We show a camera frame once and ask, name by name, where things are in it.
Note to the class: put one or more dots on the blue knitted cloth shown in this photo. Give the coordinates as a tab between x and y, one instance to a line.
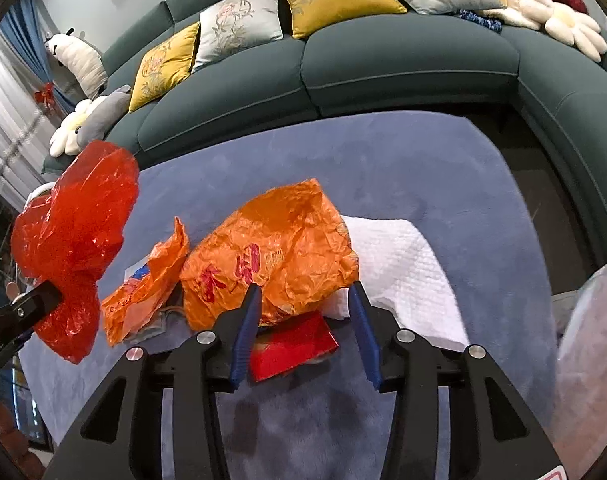
481	20

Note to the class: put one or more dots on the teal green sofa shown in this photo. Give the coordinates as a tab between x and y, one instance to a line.
408	70

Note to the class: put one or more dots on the grey plush toy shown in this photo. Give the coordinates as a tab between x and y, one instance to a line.
105	115

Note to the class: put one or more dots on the white plush toy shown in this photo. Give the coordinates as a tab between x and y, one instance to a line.
80	62

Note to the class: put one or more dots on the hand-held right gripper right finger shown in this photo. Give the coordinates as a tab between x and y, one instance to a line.
366	335

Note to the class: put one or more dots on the small orange plastic bag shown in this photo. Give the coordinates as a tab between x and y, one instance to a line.
143	290

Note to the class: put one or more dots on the white paper towel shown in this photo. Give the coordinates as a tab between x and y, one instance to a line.
408	270

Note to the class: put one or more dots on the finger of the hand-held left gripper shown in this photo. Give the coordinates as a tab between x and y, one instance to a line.
5	347
33	304

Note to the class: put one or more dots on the blue curtain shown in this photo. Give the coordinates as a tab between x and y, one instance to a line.
28	35

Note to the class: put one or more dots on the red plastic bag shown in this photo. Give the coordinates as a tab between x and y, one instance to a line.
78	220

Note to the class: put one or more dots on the white sheer curtain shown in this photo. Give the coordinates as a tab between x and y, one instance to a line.
8	125

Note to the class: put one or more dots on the blue table cloth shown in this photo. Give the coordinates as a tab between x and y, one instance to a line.
433	170

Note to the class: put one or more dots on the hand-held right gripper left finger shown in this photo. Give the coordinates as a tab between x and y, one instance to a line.
244	332

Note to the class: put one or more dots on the red bow tieback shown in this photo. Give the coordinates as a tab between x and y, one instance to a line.
44	96

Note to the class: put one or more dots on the red flat packet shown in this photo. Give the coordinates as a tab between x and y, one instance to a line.
293	347

